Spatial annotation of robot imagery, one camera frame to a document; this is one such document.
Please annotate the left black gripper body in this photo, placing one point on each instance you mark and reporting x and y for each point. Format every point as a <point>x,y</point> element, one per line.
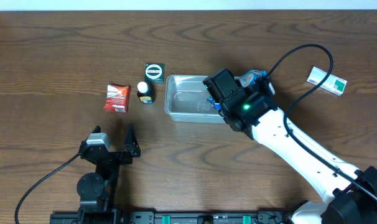
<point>114,155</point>

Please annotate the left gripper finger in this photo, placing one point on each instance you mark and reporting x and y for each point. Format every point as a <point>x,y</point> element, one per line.
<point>97,129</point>
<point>131,143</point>

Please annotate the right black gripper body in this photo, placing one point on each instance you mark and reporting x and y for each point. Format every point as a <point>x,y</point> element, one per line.
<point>218,106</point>

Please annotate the blue white medicine box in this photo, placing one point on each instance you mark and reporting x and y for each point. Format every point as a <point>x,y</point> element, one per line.
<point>245,80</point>

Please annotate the red medicine packet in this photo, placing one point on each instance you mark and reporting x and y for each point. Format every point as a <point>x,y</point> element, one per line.
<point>117,98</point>

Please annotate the white green medicine box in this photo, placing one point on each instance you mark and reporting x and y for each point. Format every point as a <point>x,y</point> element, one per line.
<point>332,84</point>

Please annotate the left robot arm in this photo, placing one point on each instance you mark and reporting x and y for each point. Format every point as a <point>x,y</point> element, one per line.
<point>97,189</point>

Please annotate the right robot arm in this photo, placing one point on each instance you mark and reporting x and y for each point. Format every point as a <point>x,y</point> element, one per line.
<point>349,194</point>

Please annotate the clear plastic container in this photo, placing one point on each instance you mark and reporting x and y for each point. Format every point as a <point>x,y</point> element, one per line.
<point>185,100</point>

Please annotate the dark bottle white cap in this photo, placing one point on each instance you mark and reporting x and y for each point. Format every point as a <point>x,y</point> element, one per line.
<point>145,93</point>

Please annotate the dark green square box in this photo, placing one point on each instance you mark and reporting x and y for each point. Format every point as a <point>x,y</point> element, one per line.
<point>154,73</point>

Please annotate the black mounting rail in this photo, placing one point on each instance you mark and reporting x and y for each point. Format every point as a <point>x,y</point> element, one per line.
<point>147,217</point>

